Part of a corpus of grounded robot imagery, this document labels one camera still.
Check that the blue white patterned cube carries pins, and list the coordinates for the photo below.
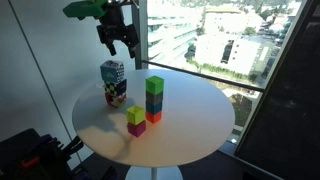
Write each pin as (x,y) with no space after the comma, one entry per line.
(111,72)

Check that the magenta block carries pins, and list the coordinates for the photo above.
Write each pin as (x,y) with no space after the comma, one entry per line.
(136,129)

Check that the grey block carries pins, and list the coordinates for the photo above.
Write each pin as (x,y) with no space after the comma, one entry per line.
(154,98)

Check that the white table pedestal base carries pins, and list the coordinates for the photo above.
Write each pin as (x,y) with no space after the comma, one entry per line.
(154,174)

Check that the window frame pillar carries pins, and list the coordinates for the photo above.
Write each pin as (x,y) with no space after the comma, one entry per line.
(144,36)

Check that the yellow block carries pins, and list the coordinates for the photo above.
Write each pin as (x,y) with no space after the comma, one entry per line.
(135,115)

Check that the tiered glass building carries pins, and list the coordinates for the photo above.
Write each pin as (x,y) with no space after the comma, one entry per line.
(166,33)

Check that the black equipment bag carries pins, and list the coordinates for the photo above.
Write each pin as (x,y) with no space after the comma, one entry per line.
(20,146)

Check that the dark panel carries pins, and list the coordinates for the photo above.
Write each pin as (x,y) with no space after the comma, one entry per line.
(290,116)

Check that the black white checkered cube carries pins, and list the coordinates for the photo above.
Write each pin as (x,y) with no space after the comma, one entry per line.
(115,88)

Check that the orange block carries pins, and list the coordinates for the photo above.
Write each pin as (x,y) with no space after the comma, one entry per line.
(153,117)

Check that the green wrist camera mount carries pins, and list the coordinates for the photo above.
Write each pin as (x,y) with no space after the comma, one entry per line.
(83,10)

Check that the green block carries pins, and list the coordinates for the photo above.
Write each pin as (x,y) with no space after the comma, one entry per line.
(154,86)

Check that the black window handrail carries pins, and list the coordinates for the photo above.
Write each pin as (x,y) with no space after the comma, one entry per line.
(200,76)

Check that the beige building with yellow roof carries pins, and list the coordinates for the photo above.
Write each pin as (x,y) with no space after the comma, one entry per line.
(226,20)

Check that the blue block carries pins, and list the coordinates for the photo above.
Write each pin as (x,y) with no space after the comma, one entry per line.
(154,108)

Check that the white office building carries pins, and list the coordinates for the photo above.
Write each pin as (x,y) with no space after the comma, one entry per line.
(216,50)

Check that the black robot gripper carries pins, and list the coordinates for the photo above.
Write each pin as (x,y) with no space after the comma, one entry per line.
(113,23)

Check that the red green picture cube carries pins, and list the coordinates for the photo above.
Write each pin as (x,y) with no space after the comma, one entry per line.
(115,100)

